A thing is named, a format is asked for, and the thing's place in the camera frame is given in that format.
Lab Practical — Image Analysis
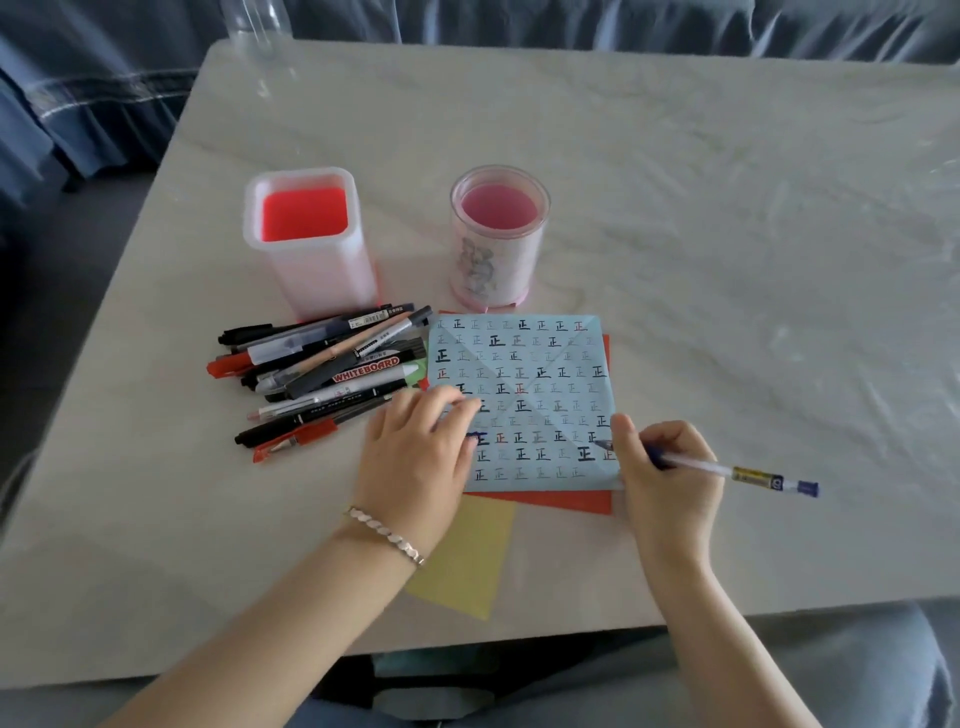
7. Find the red paper sheet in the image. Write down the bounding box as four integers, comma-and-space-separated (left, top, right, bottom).
419, 311, 615, 517

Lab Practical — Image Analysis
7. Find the yellow paper sheet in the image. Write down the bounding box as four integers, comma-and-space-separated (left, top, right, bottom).
404, 494, 519, 622

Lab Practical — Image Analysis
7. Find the white pen with black label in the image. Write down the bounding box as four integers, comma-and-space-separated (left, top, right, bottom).
247, 363, 420, 421

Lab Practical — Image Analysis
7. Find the blue covered sofa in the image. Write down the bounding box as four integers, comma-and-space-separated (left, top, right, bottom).
0, 0, 960, 219

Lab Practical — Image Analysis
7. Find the round pink pen holder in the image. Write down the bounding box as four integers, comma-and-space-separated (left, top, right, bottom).
448, 164, 553, 313

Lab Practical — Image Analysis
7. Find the clear glass jar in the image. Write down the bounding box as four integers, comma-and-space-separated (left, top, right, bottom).
219, 0, 294, 61

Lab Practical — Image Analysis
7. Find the peach pink pen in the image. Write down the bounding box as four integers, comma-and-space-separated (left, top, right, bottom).
254, 314, 414, 394

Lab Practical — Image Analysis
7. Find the square white red pen holder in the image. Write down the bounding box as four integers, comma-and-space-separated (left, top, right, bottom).
242, 166, 380, 320

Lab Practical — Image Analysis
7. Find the person's left hand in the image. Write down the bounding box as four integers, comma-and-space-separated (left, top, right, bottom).
352, 386, 483, 561

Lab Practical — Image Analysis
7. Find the person's left forearm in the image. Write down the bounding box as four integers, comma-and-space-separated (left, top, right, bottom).
104, 524, 421, 728

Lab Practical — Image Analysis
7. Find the thick black grey marker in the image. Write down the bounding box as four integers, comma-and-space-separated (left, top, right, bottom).
266, 337, 429, 403

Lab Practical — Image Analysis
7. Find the silver link bracelet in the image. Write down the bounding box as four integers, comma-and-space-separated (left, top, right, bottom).
344, 506, 427, 568

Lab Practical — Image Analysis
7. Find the person's right hand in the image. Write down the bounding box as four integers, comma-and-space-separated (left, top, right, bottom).
611, 413, 727, 580

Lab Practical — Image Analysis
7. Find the black brush pen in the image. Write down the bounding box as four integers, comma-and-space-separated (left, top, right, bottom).
232, 303, 395, 354

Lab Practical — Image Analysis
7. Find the white pen with blue cap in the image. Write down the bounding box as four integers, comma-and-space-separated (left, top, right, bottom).
596, 440, 821, 499

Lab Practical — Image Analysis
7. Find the black marker pen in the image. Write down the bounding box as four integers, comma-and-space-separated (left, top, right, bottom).
218, 323, 275, 348

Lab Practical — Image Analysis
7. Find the blue paper with writing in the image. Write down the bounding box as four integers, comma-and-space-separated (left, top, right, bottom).
425, 314, 625, 493

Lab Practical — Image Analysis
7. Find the navy pen with lavender end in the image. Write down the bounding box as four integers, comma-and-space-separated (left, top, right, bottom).
247, 303, 416, 367

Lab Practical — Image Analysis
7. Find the thin black fineliner pen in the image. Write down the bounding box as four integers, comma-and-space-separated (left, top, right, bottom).
233, 393, 395, 448

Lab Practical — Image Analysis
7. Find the person's right forearm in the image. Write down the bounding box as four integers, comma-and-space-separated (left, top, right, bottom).
644, 558, 823, 728

